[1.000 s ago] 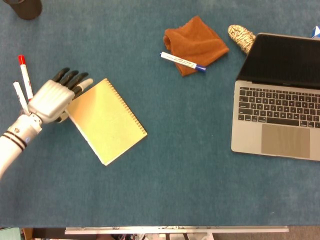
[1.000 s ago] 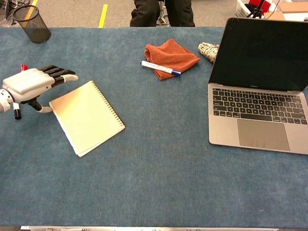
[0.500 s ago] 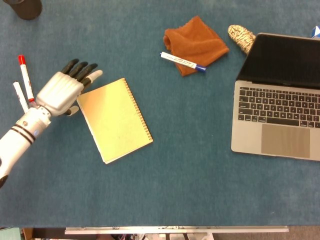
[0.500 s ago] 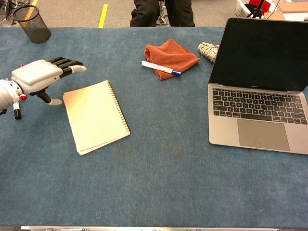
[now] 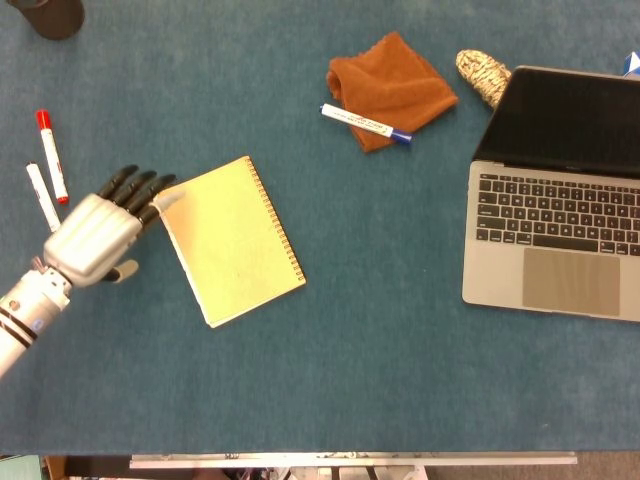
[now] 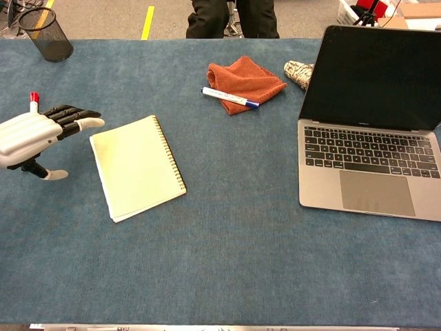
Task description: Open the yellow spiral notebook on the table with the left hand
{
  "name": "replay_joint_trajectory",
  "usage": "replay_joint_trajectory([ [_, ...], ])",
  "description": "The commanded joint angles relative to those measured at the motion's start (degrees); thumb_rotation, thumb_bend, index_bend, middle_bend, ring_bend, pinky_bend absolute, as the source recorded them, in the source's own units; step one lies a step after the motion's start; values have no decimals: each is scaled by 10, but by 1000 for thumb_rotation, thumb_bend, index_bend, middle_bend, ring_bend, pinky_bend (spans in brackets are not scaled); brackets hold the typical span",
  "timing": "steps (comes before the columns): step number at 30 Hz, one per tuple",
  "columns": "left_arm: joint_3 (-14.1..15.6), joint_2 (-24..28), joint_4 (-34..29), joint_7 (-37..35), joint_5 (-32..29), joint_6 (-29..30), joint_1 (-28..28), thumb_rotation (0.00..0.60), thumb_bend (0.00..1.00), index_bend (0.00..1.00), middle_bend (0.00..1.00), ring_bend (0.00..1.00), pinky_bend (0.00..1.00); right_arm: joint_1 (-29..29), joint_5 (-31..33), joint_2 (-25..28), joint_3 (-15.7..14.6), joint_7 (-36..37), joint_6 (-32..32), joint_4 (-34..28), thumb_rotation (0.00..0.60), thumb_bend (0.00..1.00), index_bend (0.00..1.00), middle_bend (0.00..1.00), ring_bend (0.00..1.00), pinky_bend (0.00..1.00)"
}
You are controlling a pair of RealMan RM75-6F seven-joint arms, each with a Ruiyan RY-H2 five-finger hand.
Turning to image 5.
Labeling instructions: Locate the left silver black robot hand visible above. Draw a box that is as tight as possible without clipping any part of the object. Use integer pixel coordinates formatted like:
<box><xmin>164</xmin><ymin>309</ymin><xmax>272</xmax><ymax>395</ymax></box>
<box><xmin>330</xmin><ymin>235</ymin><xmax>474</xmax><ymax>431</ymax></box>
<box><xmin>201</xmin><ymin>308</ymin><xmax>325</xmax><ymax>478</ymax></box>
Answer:
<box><xmin>42</xmin><ymin>164</ymin><xmax>187</xmax><ymax>289</ymax></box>

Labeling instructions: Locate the yellow spiral notebook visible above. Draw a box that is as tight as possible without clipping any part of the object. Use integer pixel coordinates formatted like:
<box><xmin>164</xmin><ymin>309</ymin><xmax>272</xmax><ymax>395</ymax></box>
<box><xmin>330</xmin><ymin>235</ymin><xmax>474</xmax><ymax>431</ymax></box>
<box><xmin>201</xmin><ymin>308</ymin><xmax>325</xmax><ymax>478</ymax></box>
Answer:
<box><xmin>154</xmin><ymin>155</ymin><xmax>307</xmax><ymax>330</ymax></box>

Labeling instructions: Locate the black cap marker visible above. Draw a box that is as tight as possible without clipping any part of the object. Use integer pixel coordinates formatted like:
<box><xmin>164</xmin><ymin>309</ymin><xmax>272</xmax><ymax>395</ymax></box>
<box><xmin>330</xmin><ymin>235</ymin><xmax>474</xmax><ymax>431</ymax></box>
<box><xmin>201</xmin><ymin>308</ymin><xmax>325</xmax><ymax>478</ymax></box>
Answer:
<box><xmin>25</xmin><ymin>161</ymin><xmax>62</xmax><ymax>234</ymax></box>

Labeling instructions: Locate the red cap marker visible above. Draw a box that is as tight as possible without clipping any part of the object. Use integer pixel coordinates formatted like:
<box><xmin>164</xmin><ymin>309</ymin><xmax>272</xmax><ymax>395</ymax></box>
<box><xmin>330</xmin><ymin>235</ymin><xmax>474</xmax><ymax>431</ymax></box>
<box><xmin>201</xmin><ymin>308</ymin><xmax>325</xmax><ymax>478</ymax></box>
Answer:
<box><xmin>35</xmin><ymin>109</ymin><xmax>71</xmax><ymax>206</ymax></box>

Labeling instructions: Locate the blue cap marker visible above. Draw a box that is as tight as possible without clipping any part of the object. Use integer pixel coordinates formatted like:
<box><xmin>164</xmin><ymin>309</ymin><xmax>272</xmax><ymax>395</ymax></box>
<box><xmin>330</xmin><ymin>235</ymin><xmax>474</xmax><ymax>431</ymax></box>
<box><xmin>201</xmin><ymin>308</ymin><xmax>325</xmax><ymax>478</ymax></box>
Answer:
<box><xmin>320</xmin><ymin>102</ymin><xmax>414</xmax><ymax>150</ymax></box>

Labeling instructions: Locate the silver laptop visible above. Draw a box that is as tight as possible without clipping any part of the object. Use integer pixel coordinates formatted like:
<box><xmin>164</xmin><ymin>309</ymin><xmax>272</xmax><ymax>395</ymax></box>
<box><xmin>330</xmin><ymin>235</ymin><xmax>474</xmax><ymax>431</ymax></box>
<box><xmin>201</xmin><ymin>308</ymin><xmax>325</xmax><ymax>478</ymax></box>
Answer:
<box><xmin>461</xmin><ymin>64</ymin><xmax>640</xmax><ymax>324</ymax></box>

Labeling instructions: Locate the dark brown cup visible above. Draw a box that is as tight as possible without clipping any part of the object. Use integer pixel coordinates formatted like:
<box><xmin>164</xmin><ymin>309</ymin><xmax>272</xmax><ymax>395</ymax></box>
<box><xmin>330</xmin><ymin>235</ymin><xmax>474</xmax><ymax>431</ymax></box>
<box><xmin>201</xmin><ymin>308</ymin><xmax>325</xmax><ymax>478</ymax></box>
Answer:
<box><xmin>4</xmin><ymin>0</ymin><xmax>86</xmax><ymax>41</ymax></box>

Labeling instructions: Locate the teal green object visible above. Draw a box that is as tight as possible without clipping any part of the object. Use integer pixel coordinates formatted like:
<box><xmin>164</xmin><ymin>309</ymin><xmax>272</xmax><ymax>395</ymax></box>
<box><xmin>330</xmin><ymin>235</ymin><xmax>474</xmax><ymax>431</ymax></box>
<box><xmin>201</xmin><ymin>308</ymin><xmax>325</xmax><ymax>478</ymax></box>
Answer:
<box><xmin>0</xmin><ymin>454</ymin><xmax>45</xmax><ymax>480</ymax></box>

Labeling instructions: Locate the teal felt table mat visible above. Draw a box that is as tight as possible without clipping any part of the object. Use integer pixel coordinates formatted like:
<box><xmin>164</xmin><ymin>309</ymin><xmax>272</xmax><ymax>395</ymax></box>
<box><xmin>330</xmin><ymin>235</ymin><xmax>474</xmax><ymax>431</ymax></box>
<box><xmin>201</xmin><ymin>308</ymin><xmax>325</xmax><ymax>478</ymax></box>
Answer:
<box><xmin>0</xmin><ymin>0</ymin><xmax>640</xmax><ymax>457</ymax></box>

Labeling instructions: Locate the orange-brown folded cloth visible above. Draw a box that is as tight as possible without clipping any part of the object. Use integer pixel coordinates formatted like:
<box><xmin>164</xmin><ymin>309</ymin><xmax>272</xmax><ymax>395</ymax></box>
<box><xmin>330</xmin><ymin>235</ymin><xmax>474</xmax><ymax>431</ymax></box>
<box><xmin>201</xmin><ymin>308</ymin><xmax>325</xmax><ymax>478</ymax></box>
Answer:
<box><xmin>325</xmin><ymin>30</ymin><xmax>460</xmax><ymax>154</ymax></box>

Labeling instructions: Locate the woven straw object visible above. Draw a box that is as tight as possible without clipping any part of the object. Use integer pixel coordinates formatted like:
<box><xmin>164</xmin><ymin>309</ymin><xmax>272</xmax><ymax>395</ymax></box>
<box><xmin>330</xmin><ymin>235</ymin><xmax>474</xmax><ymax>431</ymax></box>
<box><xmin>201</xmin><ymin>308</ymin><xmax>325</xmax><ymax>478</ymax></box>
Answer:
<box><xmin>454</xmin><ymin>48</ymin><xmax>513</xmax><ymax>110</ymax></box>

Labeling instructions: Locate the aluminium frame rail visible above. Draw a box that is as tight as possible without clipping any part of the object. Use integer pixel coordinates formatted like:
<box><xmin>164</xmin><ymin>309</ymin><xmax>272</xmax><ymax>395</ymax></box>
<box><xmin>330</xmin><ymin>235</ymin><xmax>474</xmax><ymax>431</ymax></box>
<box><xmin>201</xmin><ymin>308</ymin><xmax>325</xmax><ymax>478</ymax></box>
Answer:
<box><xmin>128</xmin><ymin>451</ymin><xmax>579</xmax><ymax>471</ymax></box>

